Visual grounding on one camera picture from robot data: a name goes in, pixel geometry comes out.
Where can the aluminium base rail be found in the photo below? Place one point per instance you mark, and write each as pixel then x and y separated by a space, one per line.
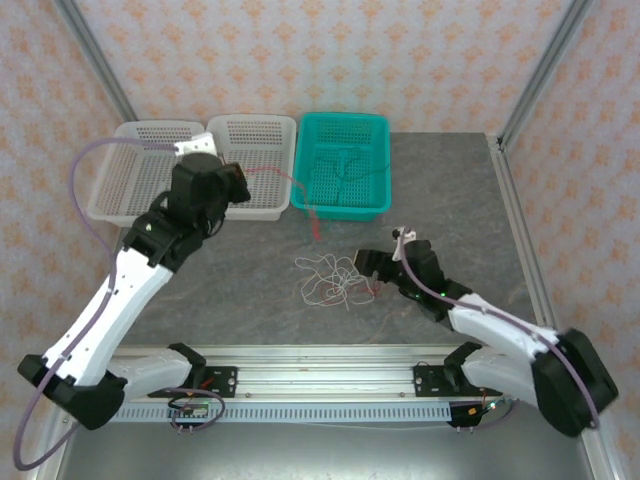
pixel 325 370

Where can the aluminium frame post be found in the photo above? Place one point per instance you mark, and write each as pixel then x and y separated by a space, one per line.
pixel 95 55
pixel 545 65

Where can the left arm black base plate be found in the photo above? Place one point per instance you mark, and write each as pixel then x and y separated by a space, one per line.
pixel 225 380

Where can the aluminium side rail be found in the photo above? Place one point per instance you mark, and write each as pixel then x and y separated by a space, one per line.
pixel 512 200

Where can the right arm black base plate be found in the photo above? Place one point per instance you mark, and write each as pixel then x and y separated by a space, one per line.
pixel 425 380

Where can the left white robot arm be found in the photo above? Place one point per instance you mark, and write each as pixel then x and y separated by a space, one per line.
pixel 125 295

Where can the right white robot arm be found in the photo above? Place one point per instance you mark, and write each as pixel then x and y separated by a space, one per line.
pixel 500 325

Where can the teal perforated plastic basket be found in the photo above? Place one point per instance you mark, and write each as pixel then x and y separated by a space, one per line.
pixel 350 212

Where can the white perforated plastic basket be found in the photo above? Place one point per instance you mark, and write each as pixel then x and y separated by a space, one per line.
pixel 270 150
pixel 105 210

